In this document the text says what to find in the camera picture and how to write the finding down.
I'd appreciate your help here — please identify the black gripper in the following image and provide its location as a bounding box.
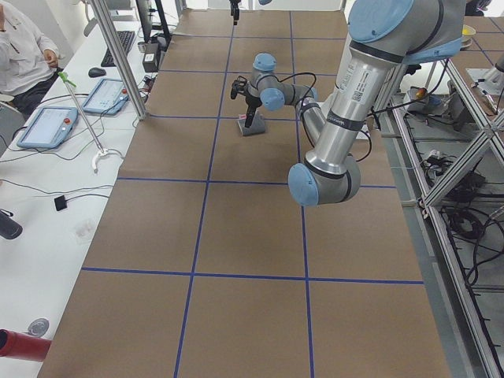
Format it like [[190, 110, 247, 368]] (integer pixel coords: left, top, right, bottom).
[[230, 0, 241, 25], [244, 87, 261, 128]]

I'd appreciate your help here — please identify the pink towel with grey edging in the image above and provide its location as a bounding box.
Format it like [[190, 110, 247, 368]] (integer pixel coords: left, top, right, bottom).
[[237, 110, 266, 136]]

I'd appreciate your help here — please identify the computer monitor stand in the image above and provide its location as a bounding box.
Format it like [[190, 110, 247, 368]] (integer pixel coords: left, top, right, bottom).
[[135, 0, 172, 46]]

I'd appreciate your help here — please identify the black power adapter box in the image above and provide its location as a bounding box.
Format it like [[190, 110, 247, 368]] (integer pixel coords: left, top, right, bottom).
[[143, 43, 160, 72]]

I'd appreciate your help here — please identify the black keyboard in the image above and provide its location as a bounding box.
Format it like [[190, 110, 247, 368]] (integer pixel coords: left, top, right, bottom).
[[100, 30, 136, 68]]

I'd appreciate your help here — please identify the far blue teach pendant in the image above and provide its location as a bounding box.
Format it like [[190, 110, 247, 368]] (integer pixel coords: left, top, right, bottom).
[[82, 78, 129, 116]]

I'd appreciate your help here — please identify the blue teach pendant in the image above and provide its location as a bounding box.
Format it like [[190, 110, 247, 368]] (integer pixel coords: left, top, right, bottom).
[[17, 107, 78, 149], [82, 78, 129, 116]]

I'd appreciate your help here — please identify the reacher grabber stick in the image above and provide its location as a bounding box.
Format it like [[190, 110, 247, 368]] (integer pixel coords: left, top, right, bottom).
[[57, 72, 124, 174]]

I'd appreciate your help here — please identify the black computer mouse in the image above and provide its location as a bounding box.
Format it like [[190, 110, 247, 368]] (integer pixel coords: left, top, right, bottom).
[[87, 67, 106, 78]]

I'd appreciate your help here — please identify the emergency stop button box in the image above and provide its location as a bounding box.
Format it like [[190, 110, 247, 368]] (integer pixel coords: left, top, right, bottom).
[[403, 87, 429, 112]]

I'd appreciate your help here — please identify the near blue teach pendant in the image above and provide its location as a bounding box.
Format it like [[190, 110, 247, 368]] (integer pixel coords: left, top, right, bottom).
[[17, 107, 78, 149]]

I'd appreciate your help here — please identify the small black square device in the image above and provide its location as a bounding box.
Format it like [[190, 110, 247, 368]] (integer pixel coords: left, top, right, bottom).
[[54, 195, 68, 212]]

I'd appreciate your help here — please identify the person in white sweater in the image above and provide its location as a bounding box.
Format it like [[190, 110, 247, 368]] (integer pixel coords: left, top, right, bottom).
[[1, 2, 61, 118]]

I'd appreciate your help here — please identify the black cylinder object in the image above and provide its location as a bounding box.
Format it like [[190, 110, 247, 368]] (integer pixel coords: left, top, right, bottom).
[[0, 209, 23, 240]]

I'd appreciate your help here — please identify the round metal desk grommet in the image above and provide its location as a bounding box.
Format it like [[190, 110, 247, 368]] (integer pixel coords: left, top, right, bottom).
[[27, 318, 50, 338]]

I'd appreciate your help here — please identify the red cylinder object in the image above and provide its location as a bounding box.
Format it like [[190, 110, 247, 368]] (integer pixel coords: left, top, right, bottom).
[[1, 329, 52, 362]]

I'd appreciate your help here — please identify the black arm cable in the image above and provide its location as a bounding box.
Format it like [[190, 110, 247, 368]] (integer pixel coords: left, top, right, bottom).
[[275, 72, 395, 162]]

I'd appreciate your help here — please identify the aluminium frame post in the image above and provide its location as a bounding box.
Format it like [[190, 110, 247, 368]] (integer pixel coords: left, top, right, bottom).
[[90, 0, 146, 120]]

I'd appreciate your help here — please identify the aluminium table frame rail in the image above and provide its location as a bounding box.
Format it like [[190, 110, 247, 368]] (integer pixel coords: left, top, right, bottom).
[[377, 39, 504, 378]]

